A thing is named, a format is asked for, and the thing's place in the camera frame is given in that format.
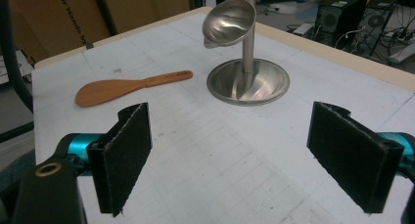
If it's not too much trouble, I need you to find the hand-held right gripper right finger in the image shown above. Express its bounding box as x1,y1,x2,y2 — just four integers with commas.
306,101,415,215

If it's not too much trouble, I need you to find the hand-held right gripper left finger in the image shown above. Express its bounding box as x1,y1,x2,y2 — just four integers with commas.
67,102,154,218

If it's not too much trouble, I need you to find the wooden rice paddle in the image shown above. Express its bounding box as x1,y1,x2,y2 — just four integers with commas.
74,69,194,109

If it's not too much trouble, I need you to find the steel utensil stand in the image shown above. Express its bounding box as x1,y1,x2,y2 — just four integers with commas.
206,0,291,107

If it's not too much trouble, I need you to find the steel ladle with brown handle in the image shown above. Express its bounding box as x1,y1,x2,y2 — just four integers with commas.
201,0,257,49

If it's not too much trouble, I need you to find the white grid mat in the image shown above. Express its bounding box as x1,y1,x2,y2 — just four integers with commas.
31,12,415,224

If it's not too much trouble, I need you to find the black computer tower green label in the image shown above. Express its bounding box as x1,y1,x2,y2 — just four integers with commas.
313,0,370,51

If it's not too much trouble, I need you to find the large cardboard sheet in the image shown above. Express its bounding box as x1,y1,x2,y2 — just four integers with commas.
7,0,191,66

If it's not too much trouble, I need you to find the thick black hose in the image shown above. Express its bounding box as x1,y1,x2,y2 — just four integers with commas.
0,0,34,114

